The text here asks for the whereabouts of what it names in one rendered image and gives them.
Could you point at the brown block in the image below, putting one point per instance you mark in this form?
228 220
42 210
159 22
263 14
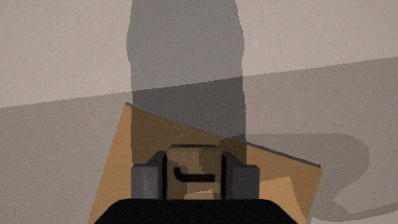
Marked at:
193 171

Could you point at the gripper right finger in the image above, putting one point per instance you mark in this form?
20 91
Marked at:
238 181

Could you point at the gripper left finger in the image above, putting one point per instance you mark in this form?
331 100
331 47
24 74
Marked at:
146 178

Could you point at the tan flat mat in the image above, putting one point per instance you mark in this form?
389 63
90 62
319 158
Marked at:
140 135

